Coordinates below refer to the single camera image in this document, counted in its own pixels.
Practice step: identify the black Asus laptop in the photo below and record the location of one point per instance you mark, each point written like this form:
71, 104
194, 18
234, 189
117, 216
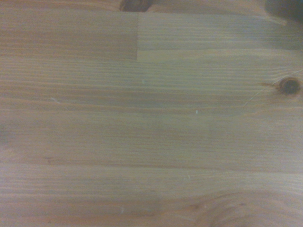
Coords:
284, 7

